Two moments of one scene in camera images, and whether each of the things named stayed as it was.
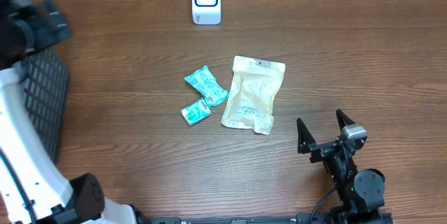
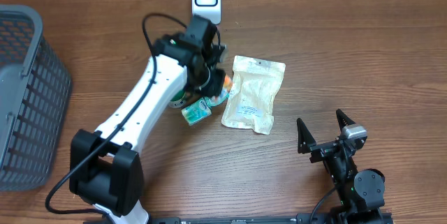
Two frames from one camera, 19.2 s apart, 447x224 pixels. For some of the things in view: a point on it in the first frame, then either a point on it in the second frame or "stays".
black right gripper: [322, 151] stays
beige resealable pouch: [253, 88] stays
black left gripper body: [33, 32] to [209, 82]
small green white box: [196, 112] stays
